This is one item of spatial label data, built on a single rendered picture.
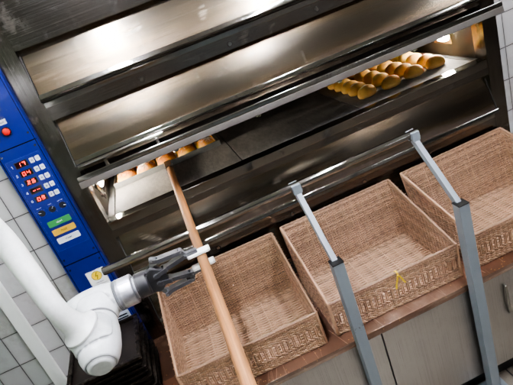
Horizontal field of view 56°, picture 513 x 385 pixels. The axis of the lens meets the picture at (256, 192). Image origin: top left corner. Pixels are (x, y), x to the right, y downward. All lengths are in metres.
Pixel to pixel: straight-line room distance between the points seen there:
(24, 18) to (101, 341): 1.13
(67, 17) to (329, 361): 1.54
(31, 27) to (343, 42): 1.16
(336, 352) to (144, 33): 1.36
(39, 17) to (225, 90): 0.69
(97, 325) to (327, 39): 1.38
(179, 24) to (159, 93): 0.27
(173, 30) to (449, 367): 1.71
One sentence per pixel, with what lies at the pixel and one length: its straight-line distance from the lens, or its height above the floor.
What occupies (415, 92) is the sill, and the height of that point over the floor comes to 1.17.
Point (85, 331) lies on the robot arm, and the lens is 1.29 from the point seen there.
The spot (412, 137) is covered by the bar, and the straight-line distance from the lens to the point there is 1.84.
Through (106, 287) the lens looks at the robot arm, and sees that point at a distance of 1.44.
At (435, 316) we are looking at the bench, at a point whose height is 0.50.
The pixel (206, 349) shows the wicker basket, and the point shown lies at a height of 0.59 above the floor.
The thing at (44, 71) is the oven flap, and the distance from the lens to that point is 1.90.
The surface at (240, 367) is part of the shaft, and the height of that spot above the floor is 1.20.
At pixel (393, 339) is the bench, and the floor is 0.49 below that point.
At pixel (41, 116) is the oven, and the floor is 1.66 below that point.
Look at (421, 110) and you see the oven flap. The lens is 2.33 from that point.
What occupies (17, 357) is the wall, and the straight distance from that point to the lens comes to 2.36.
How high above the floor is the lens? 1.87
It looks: 24 degrees down
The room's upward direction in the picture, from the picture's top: 21 degrees counter-clockwise
